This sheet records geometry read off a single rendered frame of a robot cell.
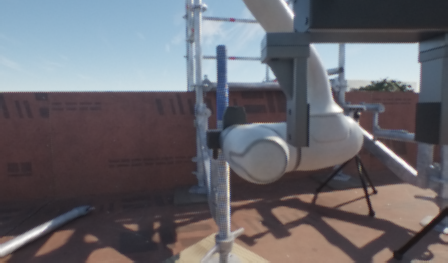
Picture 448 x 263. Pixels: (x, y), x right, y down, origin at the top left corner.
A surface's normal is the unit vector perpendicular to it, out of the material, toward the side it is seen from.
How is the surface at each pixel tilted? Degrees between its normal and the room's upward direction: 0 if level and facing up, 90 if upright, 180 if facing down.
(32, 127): 90
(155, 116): 90
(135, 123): 90
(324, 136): 85
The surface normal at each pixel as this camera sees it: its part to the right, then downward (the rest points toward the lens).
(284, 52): 0.00, 0.07
